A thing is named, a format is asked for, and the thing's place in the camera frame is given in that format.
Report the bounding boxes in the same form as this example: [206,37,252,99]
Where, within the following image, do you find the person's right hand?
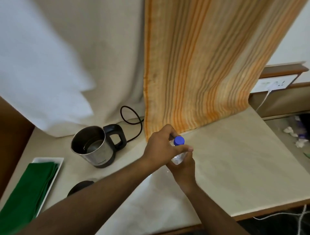
[166,152,196,192]

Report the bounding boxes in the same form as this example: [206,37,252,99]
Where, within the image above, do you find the person's left hand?
[142,124,194,172]

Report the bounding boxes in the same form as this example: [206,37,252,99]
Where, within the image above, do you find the clear plastic bottle blue cap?
[171,136,188,165]

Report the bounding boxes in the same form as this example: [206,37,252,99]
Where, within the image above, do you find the person's left forearm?
[15,156,161,235]

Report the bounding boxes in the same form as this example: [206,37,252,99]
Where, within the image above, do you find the person's right forearm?
[182,184,250,235]

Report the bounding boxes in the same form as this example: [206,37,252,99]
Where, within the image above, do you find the orange striped curtain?
[143,0,308,142]

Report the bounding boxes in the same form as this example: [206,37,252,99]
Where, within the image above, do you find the crumpled white tissues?
[283,116,310,148]

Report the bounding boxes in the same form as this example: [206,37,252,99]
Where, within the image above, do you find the black kettle lid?
[67,180,95,197]

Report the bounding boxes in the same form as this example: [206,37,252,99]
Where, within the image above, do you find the white rectangular tray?
[31,157,64,218]

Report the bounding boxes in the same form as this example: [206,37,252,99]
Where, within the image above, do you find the white curtain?
[0,0,146,138]

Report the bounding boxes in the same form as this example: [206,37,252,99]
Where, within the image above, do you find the green folded cloth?
[0,162,60,235]

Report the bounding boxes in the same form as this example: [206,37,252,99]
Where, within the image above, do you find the black kettle power cable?
[120,106,145,143]

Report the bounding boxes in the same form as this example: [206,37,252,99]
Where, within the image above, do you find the steel electric kettle black handle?
[71,124,127,169]

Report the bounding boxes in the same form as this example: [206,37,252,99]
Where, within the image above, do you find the white cable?
[253,204,310,235]

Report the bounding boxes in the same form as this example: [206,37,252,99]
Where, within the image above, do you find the white plug with cable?
[255,82,279,112]

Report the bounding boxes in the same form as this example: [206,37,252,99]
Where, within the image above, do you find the white wall socket panel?
[250,74,299,94]

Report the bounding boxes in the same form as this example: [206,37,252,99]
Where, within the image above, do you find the wooden wall ledge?
[249,61,310,119]

